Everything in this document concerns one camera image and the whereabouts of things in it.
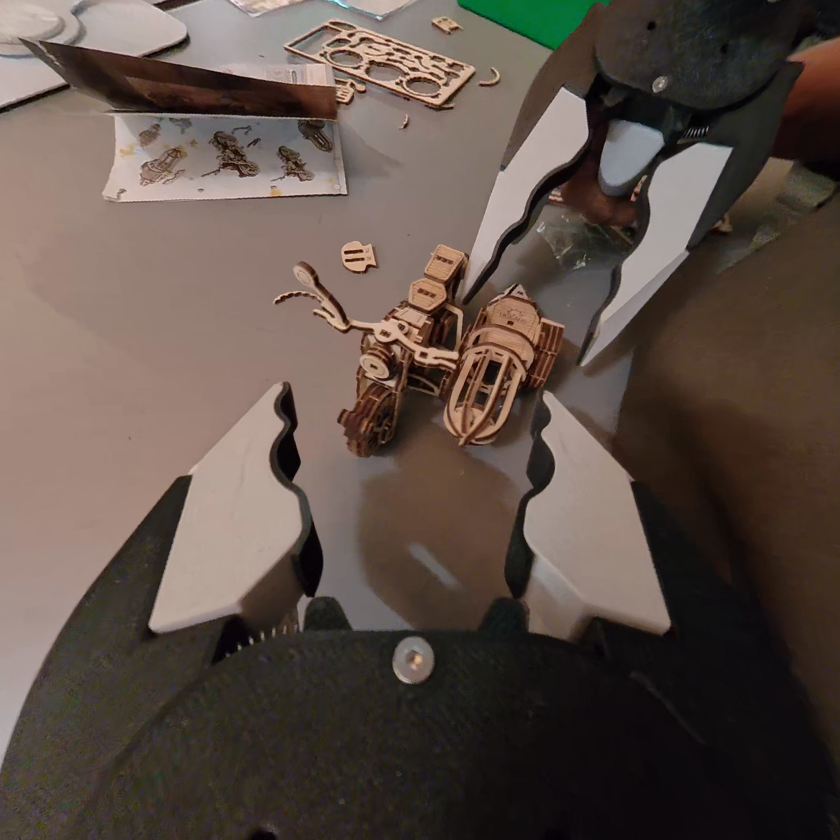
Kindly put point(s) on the illustrated instruction sheet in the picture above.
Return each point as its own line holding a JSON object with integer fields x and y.
{"x": 190, "y": 141}

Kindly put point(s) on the grey desk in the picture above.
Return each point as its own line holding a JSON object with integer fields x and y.
{"x": 131, "y": 328}

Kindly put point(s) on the person's right forearm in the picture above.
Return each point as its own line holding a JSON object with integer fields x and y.
{"x": 814, "y": 98}

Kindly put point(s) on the person's right hand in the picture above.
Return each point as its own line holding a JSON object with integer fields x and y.
{"x": 604, "y": 208}

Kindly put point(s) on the small slotted wooden piece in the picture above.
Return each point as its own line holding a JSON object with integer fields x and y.
{"x": 446, "y": 25}

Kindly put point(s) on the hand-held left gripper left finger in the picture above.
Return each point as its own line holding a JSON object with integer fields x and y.
{"x": 229, "y": 525}

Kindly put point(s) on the wooden sheet with round holes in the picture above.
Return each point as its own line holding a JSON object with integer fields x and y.
{"x": 453, "y": 72}

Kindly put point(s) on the person's dark brown clothing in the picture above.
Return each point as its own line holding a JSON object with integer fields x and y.
{"x": 754, "y": 394}

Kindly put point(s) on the wooden motorcycle sidecar model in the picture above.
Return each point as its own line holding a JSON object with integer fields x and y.
{"x": 525, "y": 328}

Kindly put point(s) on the crumpled clear plastic bag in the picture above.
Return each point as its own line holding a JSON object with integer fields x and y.
{"x": 571, "y": 243}

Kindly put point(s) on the round slotted wooden piece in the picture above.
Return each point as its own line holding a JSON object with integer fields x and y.
{"x": 359, "y": 268}

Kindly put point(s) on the white desk lamp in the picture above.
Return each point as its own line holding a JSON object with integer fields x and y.
{"x": 131, "y": 26}

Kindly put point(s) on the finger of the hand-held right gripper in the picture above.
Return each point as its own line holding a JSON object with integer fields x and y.
{"x": 689, "y": 190}
{"x": 525, "y": 170}

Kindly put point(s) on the green plastic bin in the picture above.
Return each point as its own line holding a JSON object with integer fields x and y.
{"x": 525, "y": 19}

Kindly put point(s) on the small clear plastic sleeve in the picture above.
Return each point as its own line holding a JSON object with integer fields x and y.
{"x": 374, "y": 5}

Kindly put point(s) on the instruction booklet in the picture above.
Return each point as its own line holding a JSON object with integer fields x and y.
{"x": 197, "y": 92}

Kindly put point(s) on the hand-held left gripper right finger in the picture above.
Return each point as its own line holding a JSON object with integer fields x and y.
{"x": 590, "y": 525}

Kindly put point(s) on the small curved wooden piece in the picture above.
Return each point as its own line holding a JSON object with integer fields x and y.
{"x": 491, "y": 83}

